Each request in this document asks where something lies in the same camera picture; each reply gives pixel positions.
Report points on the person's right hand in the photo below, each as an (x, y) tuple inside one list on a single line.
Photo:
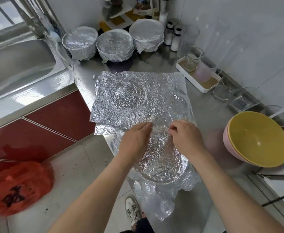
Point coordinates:
[(186, 139)]

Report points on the person's left hand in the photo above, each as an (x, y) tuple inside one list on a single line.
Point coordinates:
[(134, 142)]

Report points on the foil-covered bowl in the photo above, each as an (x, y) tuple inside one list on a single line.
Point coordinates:
[(80, 42), (161, 167), (115, 45)]

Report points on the stack of aluminium foil sheets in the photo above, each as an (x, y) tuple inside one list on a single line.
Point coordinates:
[(127, 94)]

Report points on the yellow bowl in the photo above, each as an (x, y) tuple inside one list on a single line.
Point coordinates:
[(258, 139)]

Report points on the foil-wrapped bowl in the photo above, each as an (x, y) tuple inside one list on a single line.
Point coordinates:
[(147, 34)]

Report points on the person's left forearm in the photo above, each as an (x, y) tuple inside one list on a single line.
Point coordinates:
[(91, 201)]

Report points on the person's right forearm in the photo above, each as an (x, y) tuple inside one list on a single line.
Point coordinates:
[(239, 196)]

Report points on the person's left white shoe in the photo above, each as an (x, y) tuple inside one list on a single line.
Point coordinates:
[(132, 210)]

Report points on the person's dark trousers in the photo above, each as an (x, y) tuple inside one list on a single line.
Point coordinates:
[(142, 225)]

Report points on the white rectangular tray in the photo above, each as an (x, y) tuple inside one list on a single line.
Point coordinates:
[(185, 77)]

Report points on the pink translucent cup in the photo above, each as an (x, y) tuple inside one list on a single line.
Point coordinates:
[(202, 74)]

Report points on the red kitchen cabinet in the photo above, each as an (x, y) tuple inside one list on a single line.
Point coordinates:
[(59, 118)]

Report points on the white spoon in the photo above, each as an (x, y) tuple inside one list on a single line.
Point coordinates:
[(278, 113)]

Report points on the white shaker with black lid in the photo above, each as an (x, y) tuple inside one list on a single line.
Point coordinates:
[(168, 35), (175, 42)]

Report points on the red plastic bag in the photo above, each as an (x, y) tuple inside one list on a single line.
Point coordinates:
[(18, 187)]

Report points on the tall white steel-capped bottle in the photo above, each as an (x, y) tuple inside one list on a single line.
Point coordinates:
[(165, 9)]

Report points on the white dish brush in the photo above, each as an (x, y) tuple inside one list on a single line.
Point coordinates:
[(53, 38)]

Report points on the white corner shelf rack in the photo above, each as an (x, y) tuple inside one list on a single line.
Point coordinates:
[(117, 9)]

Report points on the colourful snack packet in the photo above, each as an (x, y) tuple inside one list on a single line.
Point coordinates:
[(143, 4)]

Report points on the stainless steel sink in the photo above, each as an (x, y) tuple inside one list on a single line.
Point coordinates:
[(16, 70)]

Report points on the steel faucet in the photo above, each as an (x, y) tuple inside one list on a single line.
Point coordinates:
[(30, 19)]

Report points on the metal window railing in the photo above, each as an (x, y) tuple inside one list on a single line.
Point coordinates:
[(1, 17)]

